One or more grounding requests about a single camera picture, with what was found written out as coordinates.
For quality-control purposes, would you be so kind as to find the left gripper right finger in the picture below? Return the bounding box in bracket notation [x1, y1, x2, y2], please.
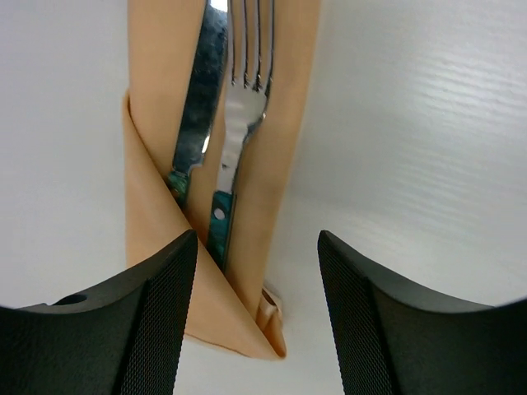
[318, 230, 526, 394]

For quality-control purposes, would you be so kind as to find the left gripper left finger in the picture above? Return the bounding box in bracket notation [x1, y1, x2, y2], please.
[1, 230, 198, 394]

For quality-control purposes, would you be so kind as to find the knife with green handle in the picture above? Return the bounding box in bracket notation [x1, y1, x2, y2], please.
[168, 1, 228, 207]

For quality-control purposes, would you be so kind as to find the orange cloth napkin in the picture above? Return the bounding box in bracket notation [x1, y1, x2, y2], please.
[123, 1, 320, 360]

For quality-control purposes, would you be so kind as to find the fork with green handle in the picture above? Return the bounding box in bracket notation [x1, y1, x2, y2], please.
[207, 1, 275, 271]

